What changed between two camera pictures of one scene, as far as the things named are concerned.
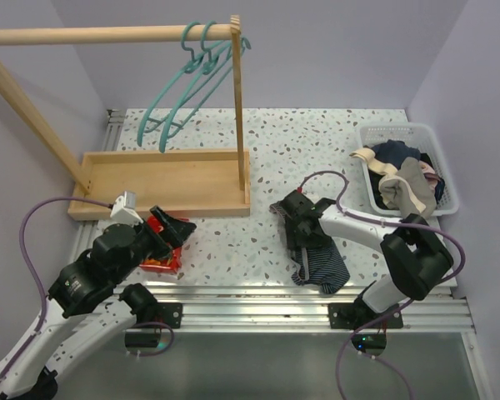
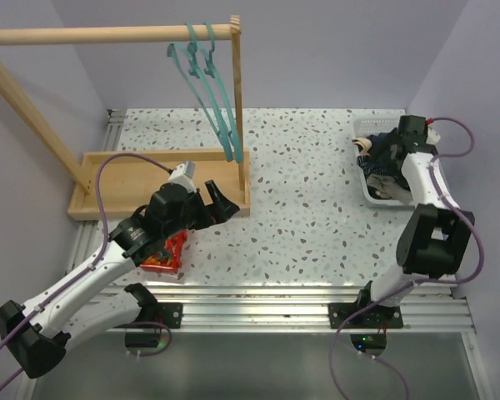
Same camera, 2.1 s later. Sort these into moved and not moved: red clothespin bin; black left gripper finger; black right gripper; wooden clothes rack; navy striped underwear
Moved: black left gripper finger; black right gripper; navy striped underwear
Not moved: red clothespin bin; wooden clothes rack
